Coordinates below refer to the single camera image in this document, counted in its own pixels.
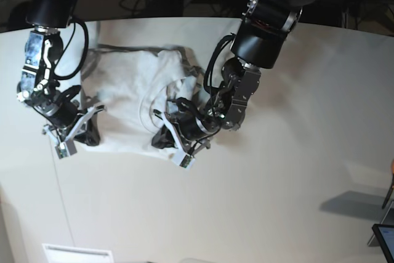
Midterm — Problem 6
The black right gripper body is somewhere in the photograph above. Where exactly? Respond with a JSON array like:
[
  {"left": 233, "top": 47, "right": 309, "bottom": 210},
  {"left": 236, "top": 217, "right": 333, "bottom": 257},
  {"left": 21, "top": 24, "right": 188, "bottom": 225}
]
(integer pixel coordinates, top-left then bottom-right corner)
[{"left": 33, "top": 86, "right": 81, "bottom": 140}]

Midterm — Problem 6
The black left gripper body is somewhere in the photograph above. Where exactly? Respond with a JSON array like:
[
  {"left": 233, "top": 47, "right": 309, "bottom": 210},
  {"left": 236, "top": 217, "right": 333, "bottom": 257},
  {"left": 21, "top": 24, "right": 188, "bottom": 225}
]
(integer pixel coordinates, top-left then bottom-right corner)
[{"left": 153, "top": 98, "right": 212, "bottom": 154}]

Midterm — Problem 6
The white T-shirt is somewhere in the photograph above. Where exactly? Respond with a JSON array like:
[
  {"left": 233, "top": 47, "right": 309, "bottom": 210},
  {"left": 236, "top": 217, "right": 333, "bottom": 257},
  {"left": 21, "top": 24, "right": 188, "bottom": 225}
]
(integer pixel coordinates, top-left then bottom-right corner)
[{"left": 81, "top": 45, "right": 204, "bottom": 160}]

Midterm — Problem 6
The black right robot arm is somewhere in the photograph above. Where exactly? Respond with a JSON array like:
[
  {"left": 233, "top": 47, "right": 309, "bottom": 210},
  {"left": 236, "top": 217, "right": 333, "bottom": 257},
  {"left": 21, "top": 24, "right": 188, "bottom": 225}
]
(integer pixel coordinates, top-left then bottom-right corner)
[{"left": 17, "top": 0, "right": 100, "bottom": 147}]

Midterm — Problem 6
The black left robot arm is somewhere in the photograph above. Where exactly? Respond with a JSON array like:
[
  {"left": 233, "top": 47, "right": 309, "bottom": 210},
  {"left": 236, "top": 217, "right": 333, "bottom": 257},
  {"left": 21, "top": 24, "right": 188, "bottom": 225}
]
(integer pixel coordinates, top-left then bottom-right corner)
[{"left": 151, "top": 0, "right": 316, "bottom": 154}]

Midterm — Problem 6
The white paper sheet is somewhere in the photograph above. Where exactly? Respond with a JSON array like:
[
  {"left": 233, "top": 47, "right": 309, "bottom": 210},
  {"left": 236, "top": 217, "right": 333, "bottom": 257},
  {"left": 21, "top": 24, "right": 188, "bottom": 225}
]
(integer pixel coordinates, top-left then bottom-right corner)
[{"left": 42, "top": 244, "right": 115, "bottom": 263}]

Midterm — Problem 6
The tablet screen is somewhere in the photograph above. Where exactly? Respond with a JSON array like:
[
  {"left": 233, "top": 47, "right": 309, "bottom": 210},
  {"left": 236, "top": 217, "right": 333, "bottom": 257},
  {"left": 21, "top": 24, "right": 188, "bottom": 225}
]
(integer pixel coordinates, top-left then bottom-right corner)
[{"left": 372, "top": 224, "right": 393, "bottom": 263}]

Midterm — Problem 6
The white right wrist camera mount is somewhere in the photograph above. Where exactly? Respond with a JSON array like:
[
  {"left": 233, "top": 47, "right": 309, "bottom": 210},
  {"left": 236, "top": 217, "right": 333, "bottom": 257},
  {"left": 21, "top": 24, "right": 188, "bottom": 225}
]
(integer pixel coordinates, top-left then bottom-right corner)
[{"left": 42, "top": 105, "right": 106, "bottom": 159}]

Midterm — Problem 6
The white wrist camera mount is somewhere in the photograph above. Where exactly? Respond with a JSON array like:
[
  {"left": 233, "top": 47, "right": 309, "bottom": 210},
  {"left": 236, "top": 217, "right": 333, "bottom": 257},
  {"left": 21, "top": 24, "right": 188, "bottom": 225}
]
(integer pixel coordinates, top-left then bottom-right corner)
[
  {"left": 42, "top": 105, "right": 106, "bottom": 159},
  {"left": 153, "top": 108, "right": 213, "bottom": 171}
]

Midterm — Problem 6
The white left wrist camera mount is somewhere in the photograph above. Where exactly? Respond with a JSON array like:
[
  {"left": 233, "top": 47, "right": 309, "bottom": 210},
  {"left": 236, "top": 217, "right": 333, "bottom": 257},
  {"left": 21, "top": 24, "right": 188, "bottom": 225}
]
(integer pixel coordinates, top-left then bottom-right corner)
[{"left": 153, "top": 108, "right": 213, "bottom": 171}]

